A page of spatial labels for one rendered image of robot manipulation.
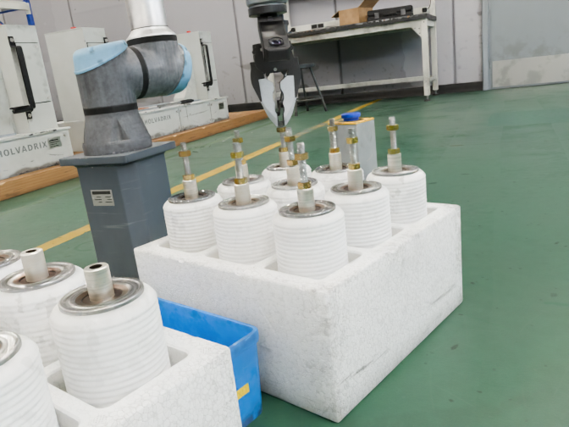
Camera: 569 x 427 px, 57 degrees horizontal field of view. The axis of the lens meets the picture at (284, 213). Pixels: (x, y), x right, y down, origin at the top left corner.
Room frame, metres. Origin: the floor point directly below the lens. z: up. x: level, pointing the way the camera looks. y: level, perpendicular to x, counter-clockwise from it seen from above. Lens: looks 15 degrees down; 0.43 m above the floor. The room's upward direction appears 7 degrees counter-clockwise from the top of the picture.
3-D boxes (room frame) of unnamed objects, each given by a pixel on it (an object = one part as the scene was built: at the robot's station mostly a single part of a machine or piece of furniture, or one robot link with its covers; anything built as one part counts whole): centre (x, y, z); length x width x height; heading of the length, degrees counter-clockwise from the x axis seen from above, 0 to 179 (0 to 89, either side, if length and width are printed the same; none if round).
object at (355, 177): (0.76, -0.11, 0.26); 0.02 x 0.02 x 0.03
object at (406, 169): (0.85, -0.19, 0.25); 0.08 x 0.08 x 0.01
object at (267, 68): (1.03, -0.01, 0.48); 0.09 x 0.08 x 0.12; 3
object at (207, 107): (4.03, 0.93, 0.45); 1.51 x 0.57 x 0.74; 156
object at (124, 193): (1.20, 0.36, 0.15); 0.19 x 0.19 x 0.30; 66
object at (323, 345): (0.84, -0.02, 0.09); 0.39 x 0.39 x 0.18; 48
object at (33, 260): (0.53, 0.27, 0.26); 0.02 x 0.02 x 0.03
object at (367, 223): (0.76, -0.11, 0.16); 0.10 x 0.10 x 0.18
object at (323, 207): (0.67, -0.03, 0.25); 0.08 x 0.08 x 0.01
